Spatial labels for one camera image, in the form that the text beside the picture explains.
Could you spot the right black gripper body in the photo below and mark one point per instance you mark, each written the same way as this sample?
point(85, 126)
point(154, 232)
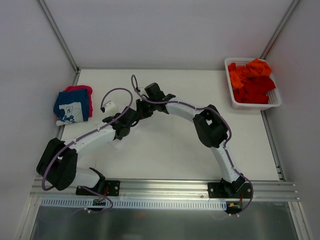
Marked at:
point(144, 108)

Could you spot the white t-shirt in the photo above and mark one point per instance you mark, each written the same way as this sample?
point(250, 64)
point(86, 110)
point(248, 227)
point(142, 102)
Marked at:
point(118, 144)

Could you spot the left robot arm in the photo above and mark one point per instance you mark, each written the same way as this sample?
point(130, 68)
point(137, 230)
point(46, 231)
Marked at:
point(58, 164)

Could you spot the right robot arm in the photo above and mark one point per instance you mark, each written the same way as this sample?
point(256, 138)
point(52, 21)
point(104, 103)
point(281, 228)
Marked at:
point(212, 131)

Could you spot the folded blue printed t-shirt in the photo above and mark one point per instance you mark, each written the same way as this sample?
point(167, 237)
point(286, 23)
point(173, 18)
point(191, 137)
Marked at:
point(67, 113)

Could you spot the red t-shirt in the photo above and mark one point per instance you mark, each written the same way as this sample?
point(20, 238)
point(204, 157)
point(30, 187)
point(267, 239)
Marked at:
point(254, 91)

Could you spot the orange t-shirt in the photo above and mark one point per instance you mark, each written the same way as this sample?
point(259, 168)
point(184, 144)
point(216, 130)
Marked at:
point(240, 74)

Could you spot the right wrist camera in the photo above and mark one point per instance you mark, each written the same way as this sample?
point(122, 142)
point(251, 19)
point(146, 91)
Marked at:
point(142, 92)

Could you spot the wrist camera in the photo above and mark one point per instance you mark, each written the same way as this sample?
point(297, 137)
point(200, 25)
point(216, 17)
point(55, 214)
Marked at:
point(109, 108)
point(142, 92)

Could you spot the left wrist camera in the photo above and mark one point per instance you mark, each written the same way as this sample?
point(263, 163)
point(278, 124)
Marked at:
point(109, 108)

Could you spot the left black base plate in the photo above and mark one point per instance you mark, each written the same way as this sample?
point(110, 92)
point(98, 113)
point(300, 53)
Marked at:
point(112, 187)

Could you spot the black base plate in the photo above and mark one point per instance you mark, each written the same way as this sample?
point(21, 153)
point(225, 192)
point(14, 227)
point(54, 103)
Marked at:
point(112, 187)
point(215, 190)

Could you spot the aluminium mounting rail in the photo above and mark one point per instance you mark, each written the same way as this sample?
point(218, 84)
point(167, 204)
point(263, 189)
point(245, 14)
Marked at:
point(159, 189)

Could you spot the left aluminium frame post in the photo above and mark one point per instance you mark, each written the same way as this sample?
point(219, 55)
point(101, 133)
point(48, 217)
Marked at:
point(57, 33)

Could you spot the aluminium frame post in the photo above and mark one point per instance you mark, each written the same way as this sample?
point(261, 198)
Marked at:
point(57, 33)
point(293, 6)

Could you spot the white slotted cable duct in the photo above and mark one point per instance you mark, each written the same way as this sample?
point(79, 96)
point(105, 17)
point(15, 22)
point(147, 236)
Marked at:
point(154, 204)

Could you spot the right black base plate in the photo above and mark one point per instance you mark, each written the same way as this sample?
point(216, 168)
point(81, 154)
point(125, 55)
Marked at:
point(215, 190)

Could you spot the right aluminium frame post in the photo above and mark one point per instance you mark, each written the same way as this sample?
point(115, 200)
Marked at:
point(293, 6)

